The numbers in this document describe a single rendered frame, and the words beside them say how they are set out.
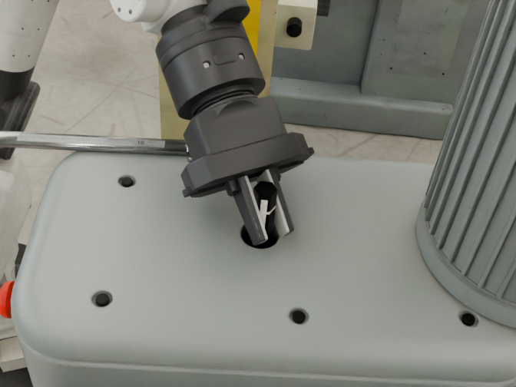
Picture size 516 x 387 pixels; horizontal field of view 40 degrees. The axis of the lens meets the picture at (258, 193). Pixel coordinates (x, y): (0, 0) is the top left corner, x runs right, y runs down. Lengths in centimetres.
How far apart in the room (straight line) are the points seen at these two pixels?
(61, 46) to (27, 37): 335
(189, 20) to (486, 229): 31
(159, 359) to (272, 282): 12
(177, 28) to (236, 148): 12
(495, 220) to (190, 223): 28
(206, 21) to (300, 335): 29
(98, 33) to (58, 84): 54
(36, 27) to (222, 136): 42
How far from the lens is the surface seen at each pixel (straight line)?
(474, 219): 61
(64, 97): 395
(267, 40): 259
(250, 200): 63
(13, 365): 206
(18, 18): 97
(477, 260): 63
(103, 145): 75
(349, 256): 67
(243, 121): 64
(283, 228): 64
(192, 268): 65
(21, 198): 112
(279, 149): 64
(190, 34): 65
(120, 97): 392
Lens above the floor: 239
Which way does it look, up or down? 45 degrees down
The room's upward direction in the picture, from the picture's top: 6 degrees clockwise
